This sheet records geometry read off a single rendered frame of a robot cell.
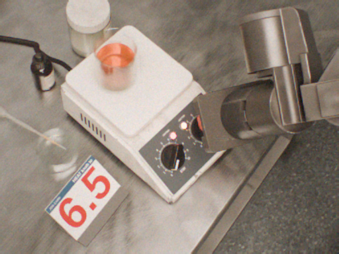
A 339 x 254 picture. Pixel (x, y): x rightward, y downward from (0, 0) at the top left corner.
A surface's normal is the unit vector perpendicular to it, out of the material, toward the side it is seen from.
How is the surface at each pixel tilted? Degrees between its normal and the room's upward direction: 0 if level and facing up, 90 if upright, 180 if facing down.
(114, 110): 0
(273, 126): 92
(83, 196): 40
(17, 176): 0
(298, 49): 44
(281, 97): 30
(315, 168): 0
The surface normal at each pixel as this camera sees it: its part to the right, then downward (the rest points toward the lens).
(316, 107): -0.47, 0.07
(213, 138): 0.40, -0.07
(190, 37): 0.05, -0.46
